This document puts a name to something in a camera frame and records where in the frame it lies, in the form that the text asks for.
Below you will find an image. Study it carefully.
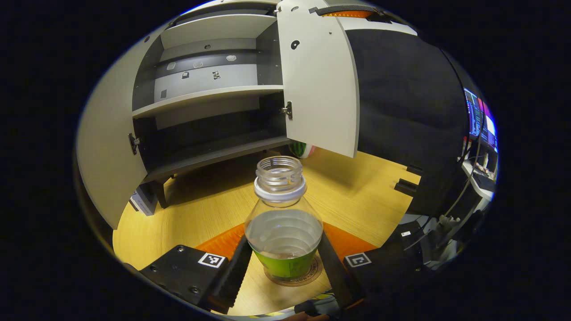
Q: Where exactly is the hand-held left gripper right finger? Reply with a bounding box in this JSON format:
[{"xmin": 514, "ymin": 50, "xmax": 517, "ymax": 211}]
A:
[{"xmin": 318, "ymin": 222, "xmax": 431, "ymax": 311}]

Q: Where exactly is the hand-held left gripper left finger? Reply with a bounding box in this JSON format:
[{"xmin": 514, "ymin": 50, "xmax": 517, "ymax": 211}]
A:
[{"xmin": 139, "ymin": 222, "xmax": 254, "ymax": 315}]

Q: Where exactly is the round brown coaster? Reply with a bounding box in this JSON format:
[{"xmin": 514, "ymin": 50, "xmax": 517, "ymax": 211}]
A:
[{"xmin": 263, "ymin": 254, "xmax": 323, "ymax": 287}]

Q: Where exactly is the clear bottle with green label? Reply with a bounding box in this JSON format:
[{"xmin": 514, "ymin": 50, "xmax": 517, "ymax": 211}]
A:
[{"xmin": 244, "ymin": 156, "xmax": 324, "ymax": 282}]

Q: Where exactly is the grey and white cabinet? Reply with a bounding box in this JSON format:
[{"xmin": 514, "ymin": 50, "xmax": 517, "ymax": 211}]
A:
[{"xmin": 76, "ymin": 0, "xmax": 420, "ymax": 230}]

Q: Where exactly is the white cabinet shelf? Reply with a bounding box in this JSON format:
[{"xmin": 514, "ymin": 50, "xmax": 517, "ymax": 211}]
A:
[
  {"xmin": 160, "ymin": 14, "xmax": 278, "ymax": 50},
  {"xmin": 132, "ymin": 85, "xmax": 285, "ymax": 119}
]

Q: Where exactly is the white box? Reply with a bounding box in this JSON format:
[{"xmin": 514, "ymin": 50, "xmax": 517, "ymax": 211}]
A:
[{"xmin": 129, "ymin": 185, "xmax": 157, "ymax": 217}]

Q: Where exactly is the computer monitor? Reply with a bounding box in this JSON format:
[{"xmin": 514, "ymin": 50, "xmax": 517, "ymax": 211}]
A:
[{"xmin": 463, "ymin": 87, "xmax": 498, "ymax": 153}]

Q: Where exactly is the white side desk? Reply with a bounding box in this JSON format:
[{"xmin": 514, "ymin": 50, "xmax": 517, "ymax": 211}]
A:
[{"xmin": 459, "ymin": 158, "xmax": 497, "ymax": 210}]

